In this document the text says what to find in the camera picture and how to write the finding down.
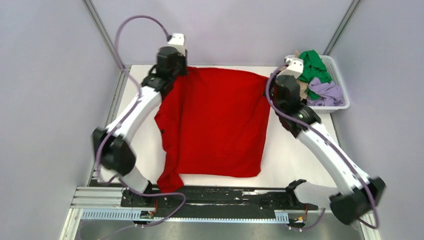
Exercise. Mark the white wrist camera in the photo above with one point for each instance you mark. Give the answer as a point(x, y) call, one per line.
point(177, 41)
point(293, 67)

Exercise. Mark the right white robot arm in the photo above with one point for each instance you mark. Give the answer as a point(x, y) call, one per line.
point(356, 194)

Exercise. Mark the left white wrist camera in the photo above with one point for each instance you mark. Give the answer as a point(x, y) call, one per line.
point(177, 41)

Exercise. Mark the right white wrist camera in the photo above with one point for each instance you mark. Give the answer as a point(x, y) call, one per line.
point(293, 67)

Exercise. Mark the grey slotted cable duct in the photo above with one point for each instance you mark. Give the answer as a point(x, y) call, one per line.
point(144, 216)

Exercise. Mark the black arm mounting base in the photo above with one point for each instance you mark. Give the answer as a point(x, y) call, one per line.
point(216, 202)

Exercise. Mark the beige t shirt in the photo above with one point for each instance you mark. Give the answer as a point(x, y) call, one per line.
point(303, 87)

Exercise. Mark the white laundry basket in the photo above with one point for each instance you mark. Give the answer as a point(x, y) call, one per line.
point(334, 72)

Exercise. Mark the green t shirt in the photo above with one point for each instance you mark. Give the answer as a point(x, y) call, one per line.
point(314, 74)

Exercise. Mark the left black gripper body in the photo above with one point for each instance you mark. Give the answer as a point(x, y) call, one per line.
point(180, 68)

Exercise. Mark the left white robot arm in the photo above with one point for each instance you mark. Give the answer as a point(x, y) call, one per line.
point(112, 144)

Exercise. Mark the aluminium frame rail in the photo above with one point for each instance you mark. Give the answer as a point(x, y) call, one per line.
point(106, 198)

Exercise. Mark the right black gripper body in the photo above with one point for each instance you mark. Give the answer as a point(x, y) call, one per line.
point(274, 101)

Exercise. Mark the red t shirt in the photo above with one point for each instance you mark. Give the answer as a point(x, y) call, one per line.
point(213, 122)

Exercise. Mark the lilac t shirt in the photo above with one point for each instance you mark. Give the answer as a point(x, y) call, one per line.
point(329, 94)

